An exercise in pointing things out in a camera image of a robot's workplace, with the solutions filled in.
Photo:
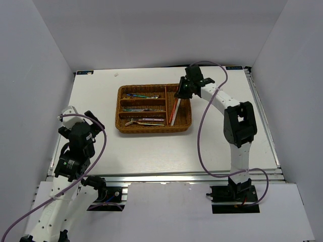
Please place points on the right blue table label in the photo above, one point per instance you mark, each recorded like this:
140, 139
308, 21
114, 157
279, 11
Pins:
231, 68

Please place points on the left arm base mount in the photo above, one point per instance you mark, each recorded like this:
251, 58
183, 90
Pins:
110, 199

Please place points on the woven wicker cutlery tray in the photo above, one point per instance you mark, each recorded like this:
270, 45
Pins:
182, 119

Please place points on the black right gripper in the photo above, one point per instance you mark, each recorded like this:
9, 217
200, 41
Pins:
180, 94

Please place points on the green handled table knife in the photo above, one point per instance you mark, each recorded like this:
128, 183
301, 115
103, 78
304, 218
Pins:
134, 110

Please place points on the blue table label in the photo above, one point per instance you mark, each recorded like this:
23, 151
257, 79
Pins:
231, 68
87, 72

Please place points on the silver patterned table knife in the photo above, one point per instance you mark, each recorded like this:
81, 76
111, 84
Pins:
152, 110

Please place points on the pink handled fork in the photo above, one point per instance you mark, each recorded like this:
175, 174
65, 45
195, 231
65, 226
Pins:
148, 119

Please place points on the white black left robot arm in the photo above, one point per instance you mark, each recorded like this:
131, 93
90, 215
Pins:
72, 192

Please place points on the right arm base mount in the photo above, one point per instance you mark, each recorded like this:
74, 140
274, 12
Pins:
223, 203

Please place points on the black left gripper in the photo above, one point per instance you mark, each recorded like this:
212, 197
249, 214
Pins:
64, 131

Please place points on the white chopstick long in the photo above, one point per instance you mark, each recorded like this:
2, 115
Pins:
176, 112

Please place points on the left blue table label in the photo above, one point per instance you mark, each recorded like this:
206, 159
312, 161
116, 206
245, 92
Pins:
87, 72

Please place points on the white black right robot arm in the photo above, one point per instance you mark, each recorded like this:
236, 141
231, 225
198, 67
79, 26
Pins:
239, 126

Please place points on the aluminium table frame rail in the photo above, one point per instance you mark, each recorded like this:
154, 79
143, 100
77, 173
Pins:
172, 157

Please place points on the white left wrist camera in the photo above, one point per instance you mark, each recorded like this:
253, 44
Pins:
68, 118

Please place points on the iridescent round bowl spoon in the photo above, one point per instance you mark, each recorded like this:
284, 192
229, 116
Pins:
136, 95

